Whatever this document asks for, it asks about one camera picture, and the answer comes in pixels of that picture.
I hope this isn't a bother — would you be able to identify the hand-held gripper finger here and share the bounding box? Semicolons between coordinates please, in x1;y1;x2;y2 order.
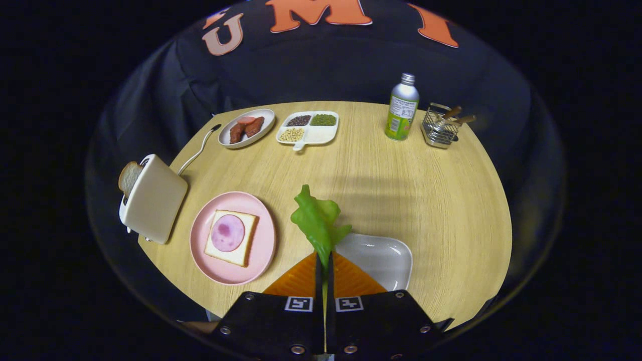
208;252;326;360
326;252;444;360

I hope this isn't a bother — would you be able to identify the green lettuce leaf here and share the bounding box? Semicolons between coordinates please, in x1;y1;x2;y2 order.
290;185;353;321

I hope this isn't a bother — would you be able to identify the brown toast slice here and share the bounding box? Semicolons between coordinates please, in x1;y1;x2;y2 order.
118;161;144;199

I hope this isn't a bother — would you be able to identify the white square plate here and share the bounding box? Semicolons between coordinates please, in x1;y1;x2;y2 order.
334;233;413;292

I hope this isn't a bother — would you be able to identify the pink round plate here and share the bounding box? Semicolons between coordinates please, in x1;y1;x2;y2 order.
190;191;277;286

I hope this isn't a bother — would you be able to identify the white bread slice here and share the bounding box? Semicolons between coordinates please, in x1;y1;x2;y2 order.
204;210;260;267

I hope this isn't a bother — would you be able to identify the pink ham slice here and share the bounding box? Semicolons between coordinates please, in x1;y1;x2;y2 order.
211;214;246;253

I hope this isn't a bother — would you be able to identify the white divided dish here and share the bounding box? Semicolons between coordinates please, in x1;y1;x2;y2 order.
276;111;340;151

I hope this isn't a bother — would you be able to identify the white oval plate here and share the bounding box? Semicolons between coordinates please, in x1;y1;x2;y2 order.
218;109;276;149

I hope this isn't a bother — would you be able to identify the white toaster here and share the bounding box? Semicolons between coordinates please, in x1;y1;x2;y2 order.
119;154;189;245

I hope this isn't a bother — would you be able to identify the green labelled metal bottle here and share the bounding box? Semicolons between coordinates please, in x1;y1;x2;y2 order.
385;73;420;141

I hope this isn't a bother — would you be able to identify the black backdrop cloth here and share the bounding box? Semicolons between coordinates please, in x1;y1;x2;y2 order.
85;0;567;321

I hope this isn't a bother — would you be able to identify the wire cutlery basket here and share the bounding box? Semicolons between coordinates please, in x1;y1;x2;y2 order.
421;103;461;149

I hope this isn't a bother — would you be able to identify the white toaster cable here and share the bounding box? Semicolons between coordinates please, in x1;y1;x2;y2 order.
177;124;222;176

